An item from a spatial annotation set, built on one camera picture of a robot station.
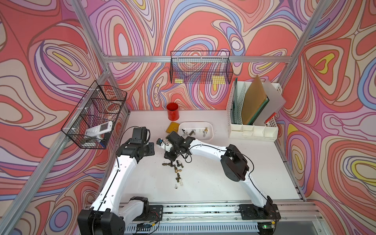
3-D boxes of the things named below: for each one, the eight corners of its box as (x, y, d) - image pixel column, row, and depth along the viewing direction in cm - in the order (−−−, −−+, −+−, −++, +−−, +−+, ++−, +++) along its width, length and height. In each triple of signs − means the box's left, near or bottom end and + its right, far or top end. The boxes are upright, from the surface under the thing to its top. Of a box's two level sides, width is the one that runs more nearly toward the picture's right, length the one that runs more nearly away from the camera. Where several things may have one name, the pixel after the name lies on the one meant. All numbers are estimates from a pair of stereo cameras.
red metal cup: (167, 121, 117) (165, 110, 108) (168, 112, 122) (167, 102, 113) (179, 121, 117) (178, 110, 108) (179, 112, 122) (178, 102, 113)
